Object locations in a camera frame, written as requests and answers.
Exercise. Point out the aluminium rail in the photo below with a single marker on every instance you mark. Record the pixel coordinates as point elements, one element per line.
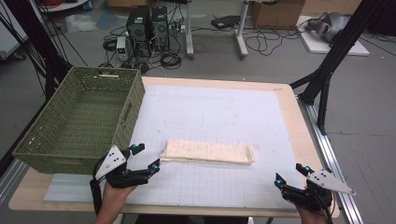
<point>11,179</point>
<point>336,174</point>

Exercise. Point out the white floor board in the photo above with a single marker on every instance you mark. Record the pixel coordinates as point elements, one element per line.
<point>336,48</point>

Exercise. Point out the white cabinet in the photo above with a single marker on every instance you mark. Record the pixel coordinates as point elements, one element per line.
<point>9,31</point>

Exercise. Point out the grey bench power supply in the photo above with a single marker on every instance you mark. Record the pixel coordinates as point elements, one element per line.
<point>122,48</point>

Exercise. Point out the green woven basket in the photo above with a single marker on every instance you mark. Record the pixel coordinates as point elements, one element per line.
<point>77,118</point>

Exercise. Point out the white grid mat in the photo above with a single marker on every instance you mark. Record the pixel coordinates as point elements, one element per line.
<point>218,109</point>

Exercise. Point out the clear plastic bag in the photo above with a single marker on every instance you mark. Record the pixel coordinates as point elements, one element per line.
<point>79,23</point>

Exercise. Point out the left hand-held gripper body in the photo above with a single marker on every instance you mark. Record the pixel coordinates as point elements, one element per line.
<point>120,177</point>

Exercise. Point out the person's left hand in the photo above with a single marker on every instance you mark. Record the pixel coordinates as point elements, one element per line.
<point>113,194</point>

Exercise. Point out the grey machine part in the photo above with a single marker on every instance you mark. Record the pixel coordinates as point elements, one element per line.
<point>328,26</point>

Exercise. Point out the person's right hand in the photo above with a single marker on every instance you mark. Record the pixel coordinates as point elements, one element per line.
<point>313,216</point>

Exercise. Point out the cream towel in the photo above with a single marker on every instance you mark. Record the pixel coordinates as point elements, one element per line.
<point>208,152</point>

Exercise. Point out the black computer tower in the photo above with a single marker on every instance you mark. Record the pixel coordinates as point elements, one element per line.
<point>160,28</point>
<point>138,31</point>

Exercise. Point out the person's dark trousers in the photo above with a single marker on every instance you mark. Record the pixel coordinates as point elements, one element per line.
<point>193,220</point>

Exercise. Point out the white power strip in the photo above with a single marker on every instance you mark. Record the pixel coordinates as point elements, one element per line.
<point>178,28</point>

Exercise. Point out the flat black device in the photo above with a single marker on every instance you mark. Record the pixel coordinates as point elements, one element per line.
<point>224,21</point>

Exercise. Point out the white desk leg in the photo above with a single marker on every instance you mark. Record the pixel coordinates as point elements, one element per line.
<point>189,31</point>
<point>241,31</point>

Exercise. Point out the black metal frame stand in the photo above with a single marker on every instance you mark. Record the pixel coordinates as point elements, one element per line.
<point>46,53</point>
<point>334,53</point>

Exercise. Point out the large cardboard box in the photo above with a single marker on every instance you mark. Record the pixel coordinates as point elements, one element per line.
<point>277,14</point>

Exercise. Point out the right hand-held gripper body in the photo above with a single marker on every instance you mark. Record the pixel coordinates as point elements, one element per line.
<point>311,196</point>

